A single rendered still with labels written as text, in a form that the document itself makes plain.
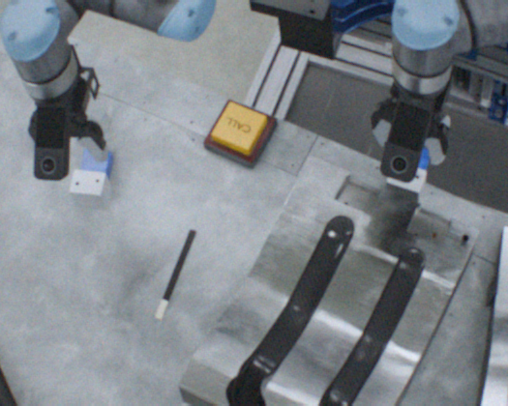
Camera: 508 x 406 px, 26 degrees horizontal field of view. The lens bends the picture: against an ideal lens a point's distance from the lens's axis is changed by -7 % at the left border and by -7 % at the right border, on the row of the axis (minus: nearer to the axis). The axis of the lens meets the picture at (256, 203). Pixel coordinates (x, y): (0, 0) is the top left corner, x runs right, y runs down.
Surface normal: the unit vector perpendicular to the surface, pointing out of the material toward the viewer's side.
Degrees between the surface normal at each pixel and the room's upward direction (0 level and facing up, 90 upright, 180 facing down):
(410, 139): 32
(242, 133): 0
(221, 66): 0
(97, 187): 0
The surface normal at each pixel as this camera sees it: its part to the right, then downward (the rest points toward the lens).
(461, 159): -0.08, -0.39
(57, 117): -0.11, 0.17
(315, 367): 0.14, -0.73
